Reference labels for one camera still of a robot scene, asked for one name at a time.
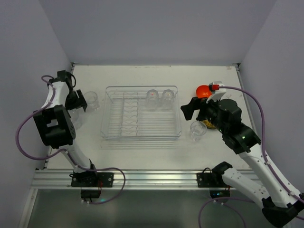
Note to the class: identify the clear plastic dish tray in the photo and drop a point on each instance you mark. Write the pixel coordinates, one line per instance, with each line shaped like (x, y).
(154, 124)

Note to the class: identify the brown patterned plate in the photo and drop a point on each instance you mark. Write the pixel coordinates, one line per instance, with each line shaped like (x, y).
(209, 125)

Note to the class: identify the aluminium mounting rail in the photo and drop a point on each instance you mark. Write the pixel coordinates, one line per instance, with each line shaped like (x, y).
(59, 179)

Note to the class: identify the clear glass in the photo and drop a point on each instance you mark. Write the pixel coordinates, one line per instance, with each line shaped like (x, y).
(197, 130)
(76, 118)
(92, 101)
(167, 100)
(152, 99)

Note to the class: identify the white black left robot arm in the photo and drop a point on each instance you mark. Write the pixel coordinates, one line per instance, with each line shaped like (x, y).
(54, 122)

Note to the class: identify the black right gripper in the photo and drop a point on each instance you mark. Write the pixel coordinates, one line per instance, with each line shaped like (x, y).
(198, 110)

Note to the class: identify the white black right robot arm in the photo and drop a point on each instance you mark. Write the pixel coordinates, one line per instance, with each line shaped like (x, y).
(279, 200)

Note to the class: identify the orange plastic bowl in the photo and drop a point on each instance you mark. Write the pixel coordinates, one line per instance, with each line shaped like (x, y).
(203, 91)

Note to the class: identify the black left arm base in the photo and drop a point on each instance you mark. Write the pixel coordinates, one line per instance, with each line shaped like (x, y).
(91, 183)

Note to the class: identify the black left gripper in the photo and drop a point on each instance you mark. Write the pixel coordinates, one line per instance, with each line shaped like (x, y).
(77, 100)

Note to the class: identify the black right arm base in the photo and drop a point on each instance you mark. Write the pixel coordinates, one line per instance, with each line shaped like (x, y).
(214, 182)

